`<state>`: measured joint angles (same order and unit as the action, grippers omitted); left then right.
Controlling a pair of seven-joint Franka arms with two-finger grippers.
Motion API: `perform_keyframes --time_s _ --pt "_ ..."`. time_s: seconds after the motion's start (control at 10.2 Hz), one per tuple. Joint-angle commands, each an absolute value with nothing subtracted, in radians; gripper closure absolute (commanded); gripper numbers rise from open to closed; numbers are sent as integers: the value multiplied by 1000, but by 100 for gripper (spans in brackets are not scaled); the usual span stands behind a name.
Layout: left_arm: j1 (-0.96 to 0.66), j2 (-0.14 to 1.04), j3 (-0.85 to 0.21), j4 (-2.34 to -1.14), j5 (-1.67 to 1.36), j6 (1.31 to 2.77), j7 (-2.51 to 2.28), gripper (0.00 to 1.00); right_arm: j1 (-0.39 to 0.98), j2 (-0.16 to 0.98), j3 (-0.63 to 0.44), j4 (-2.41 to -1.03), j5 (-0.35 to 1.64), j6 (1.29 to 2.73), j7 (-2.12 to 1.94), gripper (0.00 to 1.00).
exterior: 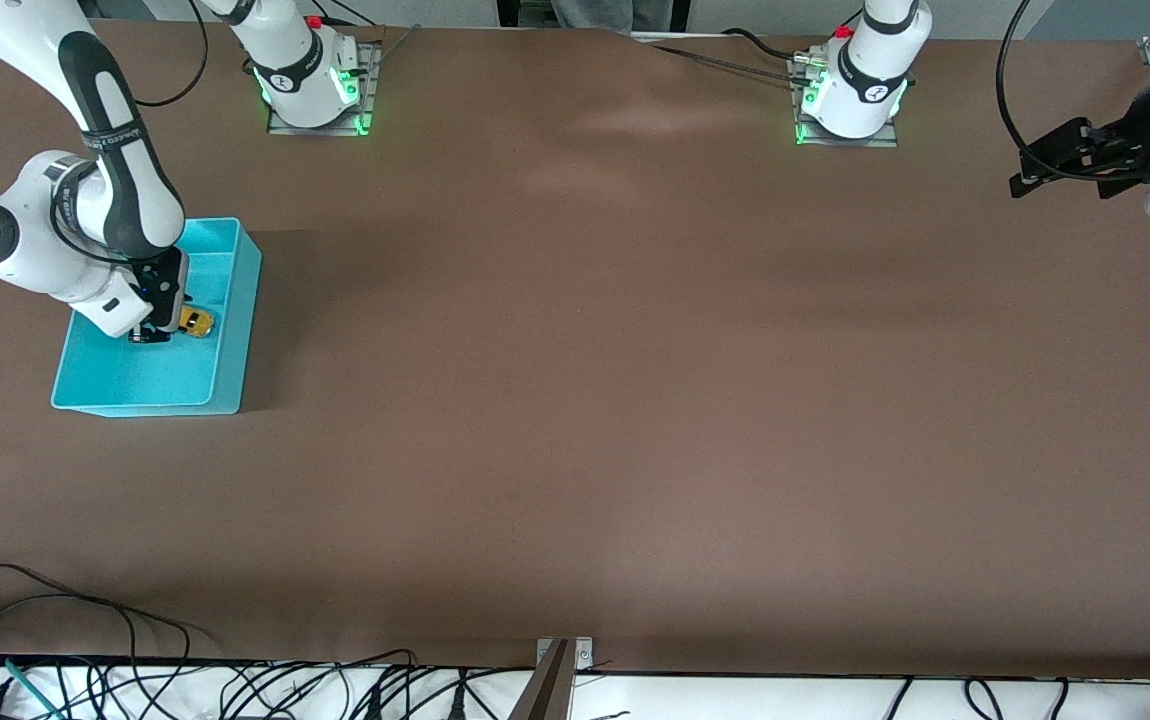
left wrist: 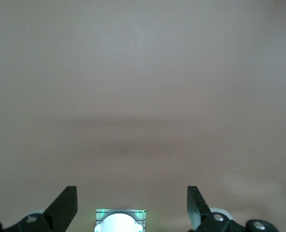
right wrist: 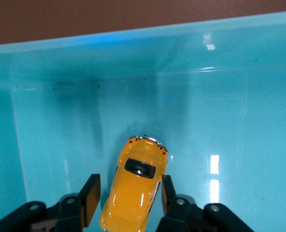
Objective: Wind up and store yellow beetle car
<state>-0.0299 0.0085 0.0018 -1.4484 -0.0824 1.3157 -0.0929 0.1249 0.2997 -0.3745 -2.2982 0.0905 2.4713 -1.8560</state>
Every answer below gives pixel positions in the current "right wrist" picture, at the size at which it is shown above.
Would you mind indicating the yellow beetle toy car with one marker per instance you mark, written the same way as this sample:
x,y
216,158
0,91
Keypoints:
x,y
133,193

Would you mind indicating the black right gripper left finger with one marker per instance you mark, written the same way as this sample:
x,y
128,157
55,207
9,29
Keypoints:
x,y
68,212

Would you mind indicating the teal plastic bin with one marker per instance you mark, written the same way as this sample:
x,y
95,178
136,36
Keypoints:
x,y
48,120

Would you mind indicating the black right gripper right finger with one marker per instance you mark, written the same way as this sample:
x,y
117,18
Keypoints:
x,y
181,215

